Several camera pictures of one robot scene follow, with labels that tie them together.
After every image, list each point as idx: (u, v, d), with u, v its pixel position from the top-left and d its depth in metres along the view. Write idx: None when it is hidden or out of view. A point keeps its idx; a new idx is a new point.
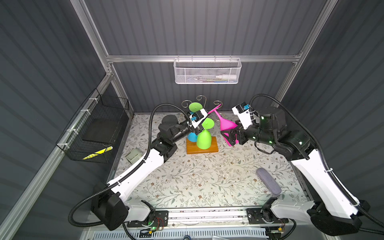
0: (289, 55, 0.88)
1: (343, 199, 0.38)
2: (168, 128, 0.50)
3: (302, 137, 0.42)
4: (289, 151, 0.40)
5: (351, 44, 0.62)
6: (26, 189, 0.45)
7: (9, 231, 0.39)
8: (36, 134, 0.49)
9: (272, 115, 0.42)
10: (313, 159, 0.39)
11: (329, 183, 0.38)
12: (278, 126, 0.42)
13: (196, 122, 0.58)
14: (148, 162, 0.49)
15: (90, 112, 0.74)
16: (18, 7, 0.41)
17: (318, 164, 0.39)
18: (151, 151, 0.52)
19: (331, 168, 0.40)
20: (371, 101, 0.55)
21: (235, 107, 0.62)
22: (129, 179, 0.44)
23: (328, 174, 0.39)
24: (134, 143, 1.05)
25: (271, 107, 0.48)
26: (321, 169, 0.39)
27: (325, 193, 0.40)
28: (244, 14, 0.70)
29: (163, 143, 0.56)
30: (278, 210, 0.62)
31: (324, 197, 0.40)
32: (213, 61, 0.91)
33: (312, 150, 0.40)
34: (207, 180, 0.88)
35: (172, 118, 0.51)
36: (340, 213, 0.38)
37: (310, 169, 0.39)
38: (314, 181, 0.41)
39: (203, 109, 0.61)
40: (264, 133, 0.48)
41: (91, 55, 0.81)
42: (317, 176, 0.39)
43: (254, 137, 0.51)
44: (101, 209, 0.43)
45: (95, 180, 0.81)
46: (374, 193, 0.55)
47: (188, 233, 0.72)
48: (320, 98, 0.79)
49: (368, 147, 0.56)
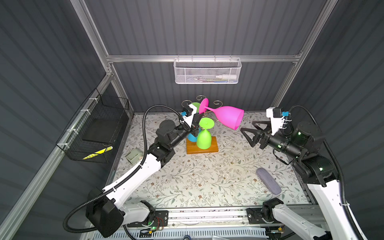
0: (289, 55, 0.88)
1: (353, 237, 0.36)
2: (165, 133, 0.49)
3: (327, 165, 0.41)
4: (307, 173, 0.41)
5: (351, 44, 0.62)
6: (26, 189, 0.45)
7: (9, 232, 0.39)
8: (36, 134, 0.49)
9: (311, 135, 0.40)
10: (330, 188, 0.39)
11: (342, 217, 0.38)
12: (311, 148, 0.41)
13: (186, 118, 0.60)
14: (145, 168, 0.49)
15: (90, 112, 0.74)
16: (18, 7, 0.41)
17: (335, 194, 0.39)
18: (148, 157, 0.52)
19: (348, 203, 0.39)
20: (371, 101, 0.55)
21: (272, 109, 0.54)
22: (125, 186, 0.44)
23: (343, 208, 0.38)
24: (134, 143, 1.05)
25: (315, 126, 0.42)
26: (336, 201, 0.38)
27: (336, 228, 0.39)
28: (244, 15, 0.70)
29: (161, 148, 0.55)
30: (278, 215, 0.62)
31: (335, 231, 0.39)
32: (213, 61, 0.91)
33: (333, 180, 0.40)
34: (207, 180, 0.88)
35: (170, 123, 0.51)
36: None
37: (324, 197, 0.39)
38: (328, 214, 0.40)
39: (192, 105, 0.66)
40: (294, 148, 0.46)
41: (91, 55, 0.81)
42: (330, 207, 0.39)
43: (279, 145, 0.49)
44: (95, 215, 0.42)
45: (95, 180, 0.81)
46: (374, 193, 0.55)
47: (188, 233, 0.72)
48: (320, 98, 0.79)
49: (368, 147, 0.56)
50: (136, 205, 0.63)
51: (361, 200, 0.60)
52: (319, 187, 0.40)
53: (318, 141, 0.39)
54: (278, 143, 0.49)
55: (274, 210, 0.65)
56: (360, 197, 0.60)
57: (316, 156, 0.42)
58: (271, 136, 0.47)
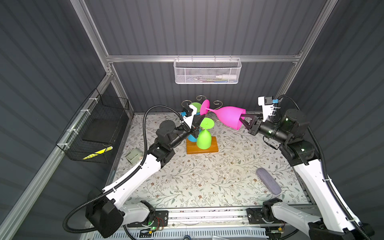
0: (289, 55, 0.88)
1: (339, 211, 0.38)
2: (165, 133, 0.50)
3: (308, 147, 0.46)
4: (290, 155, 0.46)
5: (351, 45, 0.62)
6: (26, 189, 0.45)
7: (9, 232, 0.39)
8: (37, 134, 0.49)
9: (296, 121, 0.43)
10: (312, 166, 0.43)
11: (326, 192, 0.40)
12: (296, 133, 0.45)
13: (187, 118, 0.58)
14: (144, 168, 0.48)
15: (90, 112, 0.74)
16: (18, 7, 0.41)
17: (318, 172, 0.42)
18: (148, 157, 0.52)
19: (330, 178, 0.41)
20: (371, 101, 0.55)
21: (263, 97, 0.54)
22: (125, 186, 0.44)
23: (326, 183, 0.41)
24: (134, 143, 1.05)
25: (302, 113, 0.45)
26: (319, 178, 0.42)
27: (323, 206, 0.41)
28: (244, 14, 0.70)
29: (160, 148, 0.55)
30: (277, 212, 0.63)
31: (323, 209, 0.41)
32: (213, 61, 0.91)
33: (315, 160, 0.44)
34: (207, 180, 0.88)
35: (171, 123, 0.51)
36: (335, 226, 0.38)
37: (308, 175, 0.43)
38: (315, 194, 0.43)
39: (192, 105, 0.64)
40: (283, 134, 0.50)
41: (91, 55, 0.81)
42: (316, 185, 0.42)
43: (269, 131, 0.52)
44: (94, 216, 0.42)
45: (95, 180, 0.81)
46: (375, 193, 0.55)
47: (188, 233, 0.72)
48: (320, 97, 0.79)
49: (368, 147, 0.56)
50: (136, 204, 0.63)
51: (361, 200, 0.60)
52: (302, 167, 0.44)
53: (302, 127, 0.43)
54: (268, 130, 0.52)
55: (274, 208, 0.65)
56: (360, 197, 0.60)
57: (301, 140, 0.46)
58: (262, 124, 0.51)
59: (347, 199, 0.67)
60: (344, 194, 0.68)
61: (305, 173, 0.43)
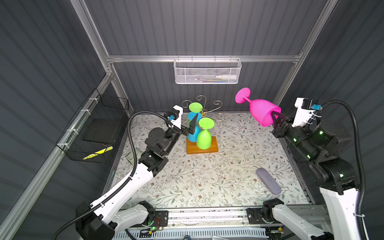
0: (289, 55, 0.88)
1: None
2: (154, 143, 0.46)
3: (348, 171, 0.36)
4: (323, 177, 0.37)
5: (351, 44, 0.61)
6: (26, 189, 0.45)
7: (9, 232, 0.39)
8: (36, 134, 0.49)
9: (334, 136, 0.34)
10: (346, 197, 0.35)
11: (353, 227, 0.35)
12: (332, 150, 0.36)
13: (175, 121, 0.56)
14: (135, 179, 0.47)
15: (90, 112, 0.74)
16: (18, 7, 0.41)
17: (350, 203, 0.35)
18: (139, 167, 0.50)
19: (363, 214, 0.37)
20: (371, 101, 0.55)
21: (303, 99, 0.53)
22: (114, 200, 0.42)
23: (356, 218, 0.35)
24: (134, 143, 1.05)
25: (341, 127, 0.36)
26: (350, 211, 0.35)
27: (341, 233, 0.37)
28: (244, 14, 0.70)
29: (153, 156, 0.53)
30: (278, 216, 0.62)
31: (339, 236, 0.38)
32: (213, 61, 0.91)
33: (351, 188, 0.36)
34: (207, 180, 0.88)
35: (160, 131, 0.48)
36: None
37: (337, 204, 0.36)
38: (334, 219, 0.38)
39: (177, 106, 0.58)
40: (311, 147, 0.42)
41: (91, 55, 0.81)
42: (342, 214, 0.36)
43: (295, 139, 0.45)
44: (83, 231, 0.41)
45: (95, 180, 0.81)
46: (375, 193, 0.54)
47: (188, 233, 0.72)
48: (320, 98, 0.79)
49: (369, 147, 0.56)
50: (132, 208, 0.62)
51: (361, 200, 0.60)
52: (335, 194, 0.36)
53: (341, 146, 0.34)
54: (295, 136, 0.45)
55: (275, 210, 0.64)
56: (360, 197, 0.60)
57: (337, 160, 0.39)
58: (291, 128, 0.46)
59: None
60: None
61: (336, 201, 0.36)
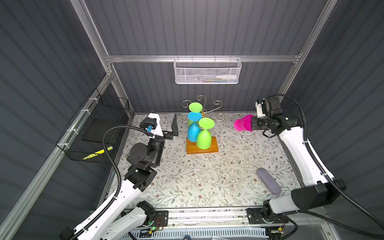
0: (289, 55, 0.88)
1: (314, 167, 0.43)
2: (136, 161, 0.43)
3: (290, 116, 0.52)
4: (276, 125, 0.51)
5: (351, 44, 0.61)
6: (26, 189, 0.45)
7: (9, 232, 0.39)
8: (36, 134, 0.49)
9: (268, 98, 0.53)
10: (294, 132, 0.48)
11: (305, 153, 0.45)
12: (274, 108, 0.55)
13: (155, 130, 0.52)
14: (119, 199, 0.44)
15: (90, 112, 0.74)
16: (18, 7, 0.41)
17: (298, 137, 0.48)
18: (125, 184, 0.47)
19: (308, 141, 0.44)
20: (371, 101, 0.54)
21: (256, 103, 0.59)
22: (97, 223, 0.41)
23: (305, 145, 0.46)
24: (134, 143, 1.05)
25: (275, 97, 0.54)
26: (300, 141, 0.47)
27: (300, 164, 0.46)
28: (244, 14, 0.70)
29: (139, 171, 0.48)
30: (274, 206, 0.64)
31: (300, 169, 0.47)
32: (213, 61, 0.91)
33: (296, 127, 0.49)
34: (207, 180, 0.88)
35: (142, 147, 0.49)
36: (310, 180, 0.43)
37: (291, 140, 0.48)
38: (294, 156, 0.49)
39: (152, 114, 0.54)
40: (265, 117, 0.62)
41: (91, 55, 0.81)
42: (295, 147, 0.47)
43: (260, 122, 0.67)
44: None
45: (95, 180, 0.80)
46: (374, 193, 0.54)
47: (188, 233, 0.72)
48: (320, 97, 0.79)
49: (368, 147, 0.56)
50: (126, 215, 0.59)
51: (361, 200, 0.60)
52: (285, 132, 0.49)
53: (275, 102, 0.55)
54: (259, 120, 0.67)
55: (271, 203, 0.67)
56: (360, 198, 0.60)
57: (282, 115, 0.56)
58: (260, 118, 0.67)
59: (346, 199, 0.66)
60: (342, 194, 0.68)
61: (287, 140, 0.49)
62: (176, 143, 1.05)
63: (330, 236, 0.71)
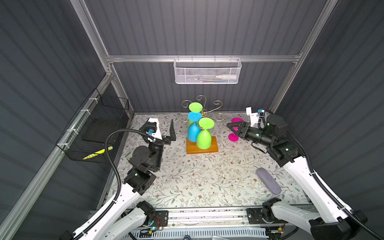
0: (289, 55, 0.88)
1: (330, 201, 0.41)
2: (138, 163, 0.44)
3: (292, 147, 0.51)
4: (277, 156, 0.50)
5: (351, 45, 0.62)
6: (27, 188, 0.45)
7: (9, 231, 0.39)
8: (36, 134, 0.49)
9: (277, 125, 0.49)
10: (298, 163, 0.47)
11: (315, 185, 0.43)
12: (278, 135, 0.50)
13: (156, 133, 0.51)
14: (119, 203, 0.45)
15: (90, 112, 0.74)
16: (18, 7, 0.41)
17: (304, 168, 0.46)
18: (123, 188, 0.48)
19: (315, 171, 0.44)
20: (371, 101, 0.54)
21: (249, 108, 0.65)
22: (97, 226, 0.41)
23: (313, 177, 0.45)
24: (134, 143, 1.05)
25: (281, 118, 0.52)
26: (306, 173, 0.45)
27: (315, 199, 0.43)
28: (244, 14, 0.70)
29: (139, 175, 0.51)
30: (278, 212, 0.62)
31: (317, 205, 0.43)
32: (213, 61, 0.91)
33: (300, 157, 0.48)
34: (207, 180, 0.88)
35: (144, 150, 0.45)
36: (330, 218, 0.40)
37: (296, 172, 0.46)
38: (301, 185, 0.47)
39: (152, 118, 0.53)
40: (268, 139, 0.55)
41: (91, 56, 0.81)
42: (304, 179, 0.45)
43: (257, 134, 0.58)
44: None
45: (95, 180, 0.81)
46: (374, 193, 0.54)
47: (188, 233, 0.72)
48: (320, 97, 0.79)
49: (367, 147, 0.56)
50: (125, 217, 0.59)
51: (359, 200, 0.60)
52: (289, 165, 0.48)
53: (283, 129, 0.48)
54: (255, 133, 0.58)
55: (275, 208, 0.65)
56: (359, 197, 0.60)
57: (285, 142, 0.52)
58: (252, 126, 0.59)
59: (346, 199, 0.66)
60: (341, 194, 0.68)
61: (293, 170, 0.47)
62: (176, 143, 1.05)
63: None
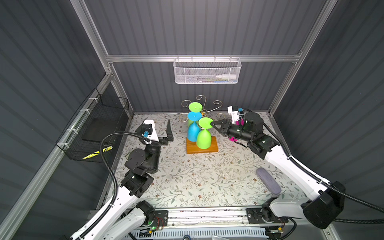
0: (289, 55, 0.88)
1: (309, 179, 0.44)
2: (134, 166, 0.43)
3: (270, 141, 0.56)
4: (258, 150, 0.55)
5: (351, 45, 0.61)
6: (26, 189, 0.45)
7: (9, 231, 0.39)
8: (36, 134, 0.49)
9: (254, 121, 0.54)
10: (275, 152, 0.52)
11: (294, 167, 0.47)
12: (256, 130, 0.55)
13: (152, 135, 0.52)
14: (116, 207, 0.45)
15: (90, 112, 0.74)
16: (18, 7, 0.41)
17: (281, 154, 0.51)
18: (120, 191, 0.47)
19: (291, 154, 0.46)
20: (371, 101, 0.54)
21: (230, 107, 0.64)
22: (94, 231, 0.41)
23: (291, 161, 0.49)
24: (134, 143, 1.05)
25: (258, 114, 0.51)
26: (284, 158, 0.50)
27: (297, 180, 0.46)
28: (244, 14, 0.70)
29: (136, 177, 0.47)
30: (276, 209, 0.62)
31: (300, 185, 0.46)
32: (213, 61, 0.91)
33: (276, 146, 0.54)
34: (207, 180, 0.88)
35: (140, 153, 0.44)
36: (313, 194, 0.42)
37: (276, 160, 0.51)
38: (283, 170, 0.50)
39: (148, 120, 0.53)
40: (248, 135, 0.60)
41: (91, 56, 0.81)
42: (283, 165, 0.49)
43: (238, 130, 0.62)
44: None
45: (95, 180, 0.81)
46: (374, 193, 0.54)
47: (188, 233, 0.72)
48: (320, 97, 0.78)
49: (368, 147, 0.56)
50: (125, 218, 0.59)
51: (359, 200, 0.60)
52: (268, 155, 0.52)
53: (260, 125, 0.52)
54: (236, 130, 0.62)
55: (273, 206, 0.65)
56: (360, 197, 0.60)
57: (263, 136, 0.57)
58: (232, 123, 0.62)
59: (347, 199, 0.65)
60: None
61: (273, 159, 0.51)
62: (176, 143, 1.05)
63: (330, 236, 0.71)
